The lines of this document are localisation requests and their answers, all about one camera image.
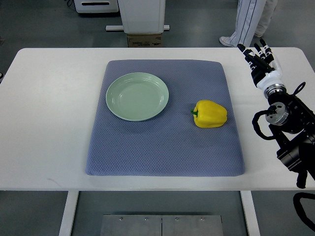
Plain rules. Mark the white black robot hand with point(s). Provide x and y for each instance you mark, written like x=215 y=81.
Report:
x=265 y=67

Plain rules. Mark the yellow bell pepper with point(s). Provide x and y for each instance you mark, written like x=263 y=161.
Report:
x=208 y=114

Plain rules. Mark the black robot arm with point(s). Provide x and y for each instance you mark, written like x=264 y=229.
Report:
x=291 y=124

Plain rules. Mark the light green plate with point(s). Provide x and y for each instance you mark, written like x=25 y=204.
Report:
x=137 y=96

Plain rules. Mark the grey metal floor plate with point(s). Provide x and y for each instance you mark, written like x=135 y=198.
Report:
x=161 y=225

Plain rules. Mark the person in striped trousers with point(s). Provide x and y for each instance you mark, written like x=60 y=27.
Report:
x=252 y=20

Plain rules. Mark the blue-grey quilted mat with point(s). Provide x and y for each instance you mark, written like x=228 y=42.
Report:
x=170 y=144

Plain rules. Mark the cardboard box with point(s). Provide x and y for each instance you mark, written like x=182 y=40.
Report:
x=144 y=40

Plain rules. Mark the white machine cabinet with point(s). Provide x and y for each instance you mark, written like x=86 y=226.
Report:
x=96 y=6

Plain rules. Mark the white pedestal column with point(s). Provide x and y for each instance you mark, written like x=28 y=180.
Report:
x=141 y=17

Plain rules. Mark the white table frame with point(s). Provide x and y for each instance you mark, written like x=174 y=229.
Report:
x=83 y=210

